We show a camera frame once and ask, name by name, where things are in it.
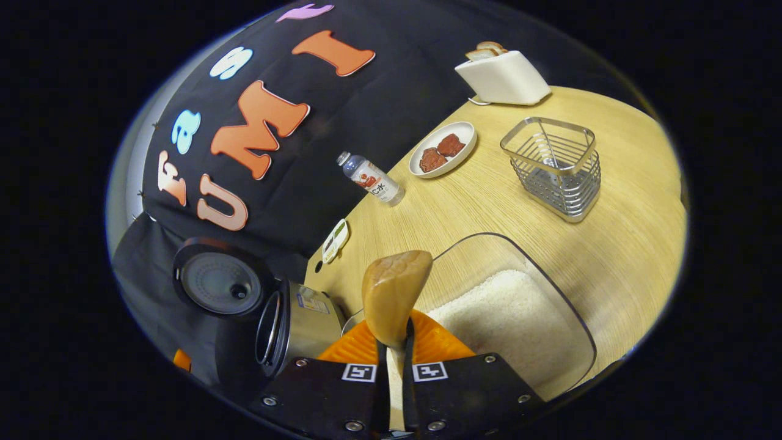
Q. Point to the dark grey rice cooker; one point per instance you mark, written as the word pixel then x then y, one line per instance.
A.
pixel 305 324

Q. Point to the white round plate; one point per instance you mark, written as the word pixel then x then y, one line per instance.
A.
pixel 427 137

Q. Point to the red meat slice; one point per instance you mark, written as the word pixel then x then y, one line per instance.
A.
pixel 451 145
pixel 432 160

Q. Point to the toast slice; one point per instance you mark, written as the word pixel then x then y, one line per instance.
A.
pixel 479 55
pixel 492 46

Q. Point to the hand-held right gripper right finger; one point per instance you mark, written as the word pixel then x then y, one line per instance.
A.
pixel 470 397

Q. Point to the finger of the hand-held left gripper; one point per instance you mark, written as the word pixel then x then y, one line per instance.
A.
pixel 181 360

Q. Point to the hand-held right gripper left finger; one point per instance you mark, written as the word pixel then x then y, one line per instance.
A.
pixel 324 397

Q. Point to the white toaster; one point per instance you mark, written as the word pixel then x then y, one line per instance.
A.
pixel 507 79

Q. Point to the clear plastic rice container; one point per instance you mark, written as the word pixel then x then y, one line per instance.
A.
pixel 571 348

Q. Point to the wooden spoon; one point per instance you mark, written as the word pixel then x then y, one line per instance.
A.
pixel 394 287

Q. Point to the clear drink bottle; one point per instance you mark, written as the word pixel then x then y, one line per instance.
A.
pixel 372 180

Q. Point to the white divided bean dish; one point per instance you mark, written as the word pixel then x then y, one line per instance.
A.
pixel 335 241

